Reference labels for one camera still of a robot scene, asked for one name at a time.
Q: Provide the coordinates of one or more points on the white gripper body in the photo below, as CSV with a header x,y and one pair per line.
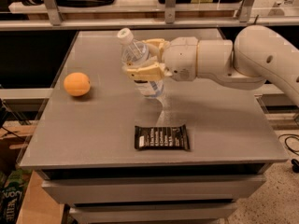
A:
x,y
181,59

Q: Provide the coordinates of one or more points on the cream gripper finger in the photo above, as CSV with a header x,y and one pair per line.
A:
x,y
152,72
156,47

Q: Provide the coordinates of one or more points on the clear blue-labelled plastic bottle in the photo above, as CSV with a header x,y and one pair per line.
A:
x,y
136,54

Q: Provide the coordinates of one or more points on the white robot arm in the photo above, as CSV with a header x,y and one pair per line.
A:
x,y
257,54

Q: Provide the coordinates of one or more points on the black snack bar wrapper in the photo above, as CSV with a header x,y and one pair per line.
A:
x,y
161,138

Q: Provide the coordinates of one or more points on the orange fruit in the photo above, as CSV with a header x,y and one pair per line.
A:
x,y
77,84

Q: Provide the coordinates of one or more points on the grey upper drawer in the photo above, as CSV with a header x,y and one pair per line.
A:
x,y
150,189

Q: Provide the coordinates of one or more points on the grey drawer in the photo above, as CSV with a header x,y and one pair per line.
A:
x,y
150,189
152,213

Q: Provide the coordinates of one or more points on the grey lower drawer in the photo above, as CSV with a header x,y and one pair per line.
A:
x,y
152,213

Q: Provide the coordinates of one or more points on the brown cardboard box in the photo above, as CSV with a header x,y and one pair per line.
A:
x,y
37,206

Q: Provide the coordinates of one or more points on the green printed box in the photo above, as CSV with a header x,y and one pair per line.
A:
x,y
12,196

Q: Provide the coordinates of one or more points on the metal shelf rail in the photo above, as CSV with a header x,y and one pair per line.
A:
x,y
144,23

